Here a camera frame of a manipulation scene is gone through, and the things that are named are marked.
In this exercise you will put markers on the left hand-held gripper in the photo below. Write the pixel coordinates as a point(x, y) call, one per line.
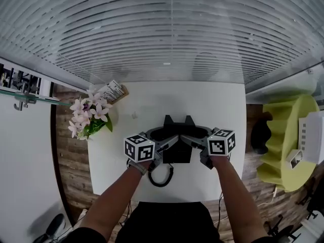
point(139, 148)

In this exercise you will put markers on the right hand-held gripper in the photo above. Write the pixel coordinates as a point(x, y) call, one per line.
point(221, 143)

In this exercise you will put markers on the person's left forearm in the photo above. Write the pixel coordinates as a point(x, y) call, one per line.
point(114, 201)

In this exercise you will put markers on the person's right forearm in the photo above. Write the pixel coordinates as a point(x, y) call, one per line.
point(238, 194)

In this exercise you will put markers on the white square table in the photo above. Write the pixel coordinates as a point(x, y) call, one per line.
point(152, 105)

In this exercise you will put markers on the grey wrist band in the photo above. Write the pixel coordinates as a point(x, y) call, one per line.
point(138, 167)

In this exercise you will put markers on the small card holder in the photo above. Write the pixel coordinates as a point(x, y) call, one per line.
point(114, 91)

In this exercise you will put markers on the potted pink flower plant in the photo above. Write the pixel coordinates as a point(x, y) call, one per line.
point(88, 115)

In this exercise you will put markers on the green corrugated stool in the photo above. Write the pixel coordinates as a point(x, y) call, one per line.
point(288, 135)

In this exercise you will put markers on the person's black clothing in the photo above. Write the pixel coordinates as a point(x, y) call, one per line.
point(167, 224)

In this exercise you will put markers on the small white open box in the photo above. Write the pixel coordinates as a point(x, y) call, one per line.
point(294, 158)

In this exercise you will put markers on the white box appliance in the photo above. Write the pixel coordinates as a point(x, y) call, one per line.
point(314, 135)

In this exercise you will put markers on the frosted glass door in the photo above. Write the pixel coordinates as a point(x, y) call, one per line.
point(25, 161)

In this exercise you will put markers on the black slatted rack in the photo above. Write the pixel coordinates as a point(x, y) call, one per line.
point(22, 81)

